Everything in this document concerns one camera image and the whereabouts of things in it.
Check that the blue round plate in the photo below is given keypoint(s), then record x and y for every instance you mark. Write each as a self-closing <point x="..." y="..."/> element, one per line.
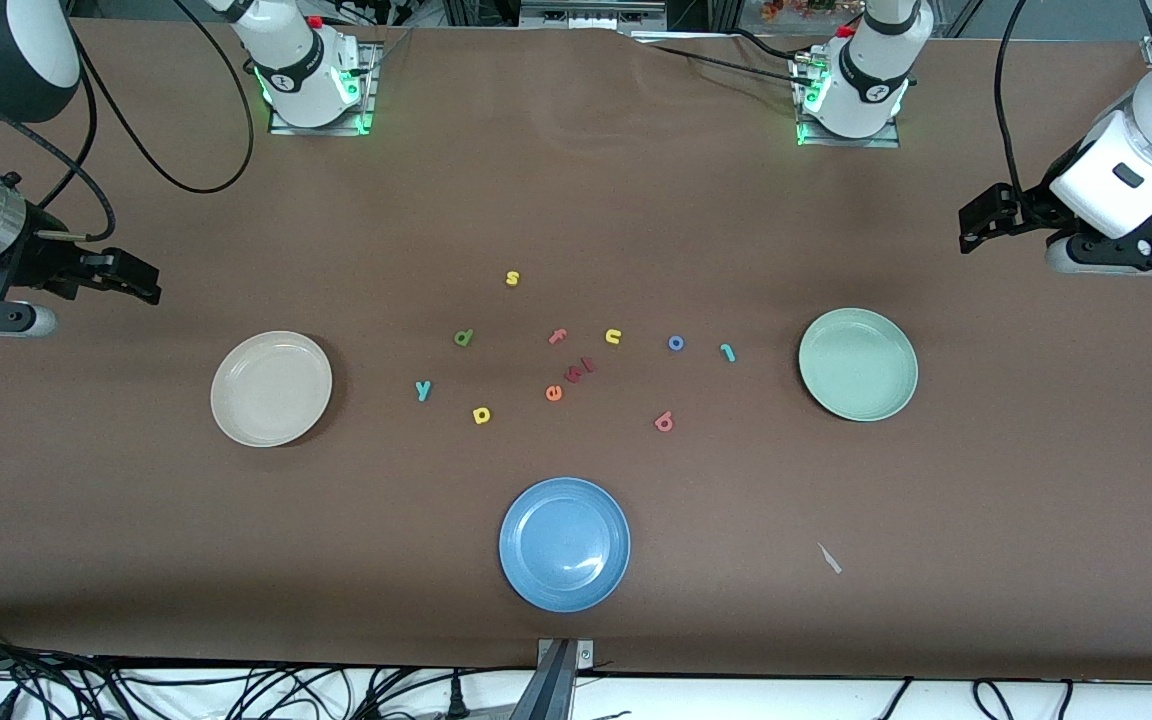
<point x="564" y="544"/>

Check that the beige round plate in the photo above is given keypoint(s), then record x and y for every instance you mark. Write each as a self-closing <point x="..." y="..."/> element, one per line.
<point x="271" y="388"/>

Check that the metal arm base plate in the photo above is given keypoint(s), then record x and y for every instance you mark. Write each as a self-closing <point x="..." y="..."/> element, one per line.
<point x="856" y="142"/>
<point x="372" y="70"/>

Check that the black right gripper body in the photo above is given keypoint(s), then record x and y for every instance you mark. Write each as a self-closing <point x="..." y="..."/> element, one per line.
<point x="40" y="262"/>

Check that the teal letter y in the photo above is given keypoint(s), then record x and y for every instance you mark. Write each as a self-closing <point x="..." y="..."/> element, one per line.
<point x="423" y="389"/>

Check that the silver table edge bracket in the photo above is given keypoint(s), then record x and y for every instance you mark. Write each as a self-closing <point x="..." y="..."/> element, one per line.
<point x="584" y="655"/>

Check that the green letter p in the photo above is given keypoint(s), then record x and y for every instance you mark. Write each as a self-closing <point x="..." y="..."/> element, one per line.
<point x="463" y="337"/>

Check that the dark aluminium profile beam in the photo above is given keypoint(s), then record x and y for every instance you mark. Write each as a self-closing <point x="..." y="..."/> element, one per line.
<point x="548" y="690"/>

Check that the green round plate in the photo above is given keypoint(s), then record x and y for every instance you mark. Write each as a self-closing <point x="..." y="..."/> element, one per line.
<point x="858" y="364"/>

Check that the brown table cover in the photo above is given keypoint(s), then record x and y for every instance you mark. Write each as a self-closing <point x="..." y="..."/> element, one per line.
<point x="576" y="180"/>

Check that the grey power strip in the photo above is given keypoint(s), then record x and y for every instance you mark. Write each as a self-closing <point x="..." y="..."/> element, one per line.
<point x="591" y="15"/>

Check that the black aluminium frame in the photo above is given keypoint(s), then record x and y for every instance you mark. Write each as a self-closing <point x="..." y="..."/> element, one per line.
<point x="696" y="12"/>

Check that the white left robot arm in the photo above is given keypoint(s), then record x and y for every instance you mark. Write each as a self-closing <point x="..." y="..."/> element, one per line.
<point x="871" y="80"/>

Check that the orange leafy decoration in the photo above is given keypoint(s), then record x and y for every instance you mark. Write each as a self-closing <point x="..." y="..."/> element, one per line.
<point x="786" y="10"/>

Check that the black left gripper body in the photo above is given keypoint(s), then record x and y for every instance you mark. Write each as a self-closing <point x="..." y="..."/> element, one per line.
<point x="1029" y="212"/>

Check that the white paper scrap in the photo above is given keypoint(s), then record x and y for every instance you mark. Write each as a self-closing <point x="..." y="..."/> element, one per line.
<point x="829" y="558"/>

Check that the black power plug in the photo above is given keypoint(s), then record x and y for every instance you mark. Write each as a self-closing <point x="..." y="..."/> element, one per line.
<point x="456" y="700"/>

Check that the pink letter b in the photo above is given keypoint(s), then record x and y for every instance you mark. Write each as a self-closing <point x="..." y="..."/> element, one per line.
<point x="664" y="422"/>

